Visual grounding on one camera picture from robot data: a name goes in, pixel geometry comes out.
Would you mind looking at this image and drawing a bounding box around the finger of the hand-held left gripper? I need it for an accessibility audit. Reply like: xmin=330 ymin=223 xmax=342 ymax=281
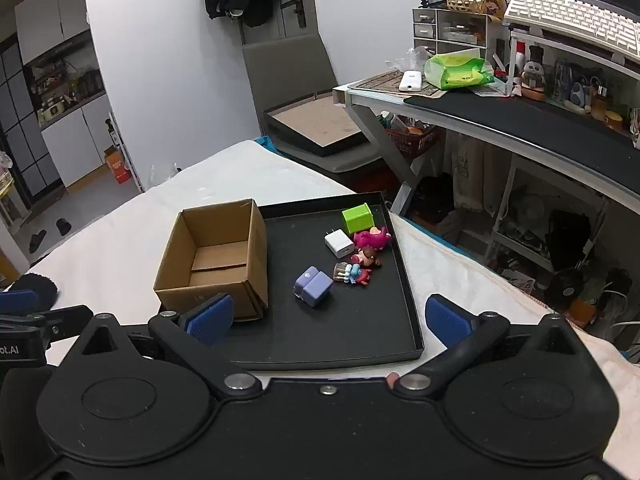
xmin=0 ymin=289 xmax=40 ymax=314
xmin=0 ymin=306 xmax=94 ymax=347

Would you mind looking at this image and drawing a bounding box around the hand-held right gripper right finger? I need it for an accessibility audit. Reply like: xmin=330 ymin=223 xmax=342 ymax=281
xmin=387 ymin=294 xmax=586 ymax=392

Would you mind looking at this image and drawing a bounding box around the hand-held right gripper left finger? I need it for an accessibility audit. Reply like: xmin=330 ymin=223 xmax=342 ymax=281
xmin=75 ymin=294 xmax=263 ymax=393

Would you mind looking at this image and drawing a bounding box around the brown cardboard box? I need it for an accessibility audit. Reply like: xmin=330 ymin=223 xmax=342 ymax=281
xmin=153 ymin=199 xmax=269 ymax=322

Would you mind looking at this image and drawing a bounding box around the black tray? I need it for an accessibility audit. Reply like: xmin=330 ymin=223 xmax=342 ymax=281
xmin=227 ymin=191 xmax=425 ymax=363

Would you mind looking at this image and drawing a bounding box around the brown-haired doll figure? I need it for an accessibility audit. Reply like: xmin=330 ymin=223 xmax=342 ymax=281
xmin=352 ymin=246 xmax=383 ymax=268

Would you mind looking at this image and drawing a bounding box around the purple charger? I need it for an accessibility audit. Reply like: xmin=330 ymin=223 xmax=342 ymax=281
xmin=293 ymin=266 xmax=334 ymax=306

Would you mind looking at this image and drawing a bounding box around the white charger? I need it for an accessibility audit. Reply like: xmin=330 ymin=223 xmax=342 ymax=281
xmin=324 ymin=228 xmax=356 ymax=259

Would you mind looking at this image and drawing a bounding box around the dark fuzzy cloth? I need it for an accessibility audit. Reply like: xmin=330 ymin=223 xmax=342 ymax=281
xmin=10 ymin=272 xmax=58 ymax=307

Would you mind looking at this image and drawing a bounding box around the small colourful toy figure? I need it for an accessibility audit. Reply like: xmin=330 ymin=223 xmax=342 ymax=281
xmin=333 ymin=261 xmax=373 ymax=288

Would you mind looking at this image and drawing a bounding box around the pink toy figure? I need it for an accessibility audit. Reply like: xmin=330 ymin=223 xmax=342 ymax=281
xmin=353 ymin=226 xmax=391 ymax=252

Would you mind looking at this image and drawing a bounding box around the black round fan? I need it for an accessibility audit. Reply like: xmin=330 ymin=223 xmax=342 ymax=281
xmin=545 ymin=267 xmax=583 ymax=311

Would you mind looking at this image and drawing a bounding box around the green box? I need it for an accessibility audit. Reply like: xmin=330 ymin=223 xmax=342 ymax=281
xmin=341 ymin=203 xmax=376 ymax=235

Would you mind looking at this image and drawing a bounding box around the white fan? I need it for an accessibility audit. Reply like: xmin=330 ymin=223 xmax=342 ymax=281
xmin=512 ymin=194 xmax=546 ymax=226

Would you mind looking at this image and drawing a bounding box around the white plastic bag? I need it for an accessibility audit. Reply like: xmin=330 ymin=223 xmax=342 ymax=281
xmin=450 ymin=135 xmax=488 ymax=211

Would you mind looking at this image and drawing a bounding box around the orange box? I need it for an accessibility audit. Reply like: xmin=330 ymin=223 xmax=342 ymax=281
xmin=104 ymin=146 xmax=132 ymax=186

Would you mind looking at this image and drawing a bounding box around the white cabinet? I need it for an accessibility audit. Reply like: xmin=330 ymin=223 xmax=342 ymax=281
xmin=14 ymin=0 xmax=131 ymax=191

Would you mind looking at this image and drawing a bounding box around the red basket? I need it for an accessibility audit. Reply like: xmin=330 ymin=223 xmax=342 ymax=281
xmin=385 ymin=122 xmax=438 ymax=158

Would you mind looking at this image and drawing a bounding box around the grey desk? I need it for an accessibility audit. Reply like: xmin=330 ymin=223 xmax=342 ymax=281
xmin=332 ymin=72 xmax=640 ymax=221

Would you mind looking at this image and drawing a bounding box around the black desk mat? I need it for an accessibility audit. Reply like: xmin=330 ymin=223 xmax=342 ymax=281
xmin=402 ymin=94 xmax=640 ymax=150

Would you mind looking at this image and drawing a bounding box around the black framed board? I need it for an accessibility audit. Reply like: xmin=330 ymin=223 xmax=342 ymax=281
xmin=263 ymin=94 xmax=368 ymax=158

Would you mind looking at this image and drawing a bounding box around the patterned placemat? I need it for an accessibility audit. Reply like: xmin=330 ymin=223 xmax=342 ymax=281
xmin=352 ymin=71 xmax=451 ymax=98

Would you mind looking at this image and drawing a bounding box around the green tissue packet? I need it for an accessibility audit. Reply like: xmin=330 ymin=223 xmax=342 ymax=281
xmin=424 ymin=51 xmax=496 ymax=92

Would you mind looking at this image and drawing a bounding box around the grey chair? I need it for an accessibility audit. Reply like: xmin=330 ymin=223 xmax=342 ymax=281
xmin=242 ymin=35 xmax=386 ymax=187

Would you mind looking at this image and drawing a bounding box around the panda figure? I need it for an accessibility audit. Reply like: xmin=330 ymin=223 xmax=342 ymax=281
xmin=520 ymin=45 xmax=546 ymax=101

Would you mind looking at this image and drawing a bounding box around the clear plastic bag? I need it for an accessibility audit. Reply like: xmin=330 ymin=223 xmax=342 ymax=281
xmin=385 ymin=46 xmax=436 ymax=73

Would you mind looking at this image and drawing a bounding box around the white desk shelf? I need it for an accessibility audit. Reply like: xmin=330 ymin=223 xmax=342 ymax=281
xmin=502 ymin=17 xmax=640 ymax=98

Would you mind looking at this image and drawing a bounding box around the grey drawer organizer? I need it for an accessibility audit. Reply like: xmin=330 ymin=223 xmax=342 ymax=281
xmin=412 ymin=7 xmax=493 ymax=58

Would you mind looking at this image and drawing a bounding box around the yellow paper bag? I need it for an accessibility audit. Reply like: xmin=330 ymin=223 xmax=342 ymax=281
xmin=472 ymin=0 xmax=506 ymax=21

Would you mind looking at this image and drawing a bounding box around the white keyboard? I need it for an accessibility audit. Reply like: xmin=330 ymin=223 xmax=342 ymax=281
xmin=502 ymin=0 xmax=640 ymax=58

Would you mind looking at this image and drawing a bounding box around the black door handle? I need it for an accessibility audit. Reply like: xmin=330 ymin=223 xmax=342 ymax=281
xmin=280 ymin=0 xmax=307 ymax=28

